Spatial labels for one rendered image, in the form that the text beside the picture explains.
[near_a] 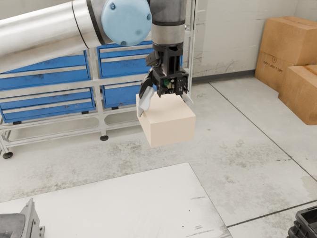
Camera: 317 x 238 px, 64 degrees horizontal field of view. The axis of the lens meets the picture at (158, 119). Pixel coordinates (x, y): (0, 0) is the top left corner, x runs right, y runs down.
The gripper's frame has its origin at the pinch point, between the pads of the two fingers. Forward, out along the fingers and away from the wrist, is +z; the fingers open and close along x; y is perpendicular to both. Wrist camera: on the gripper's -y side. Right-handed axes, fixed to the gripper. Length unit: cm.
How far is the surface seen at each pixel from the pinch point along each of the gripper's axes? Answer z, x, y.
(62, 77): 45, -37, -141
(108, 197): 40.4, -18.2, -9.3
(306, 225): 51, 53, 17
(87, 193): 40.4, -25.7, -13.5
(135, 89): 64, 21, -141
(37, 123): 82, -64, -139
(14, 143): 98, -85, -139
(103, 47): 25, -2, -142
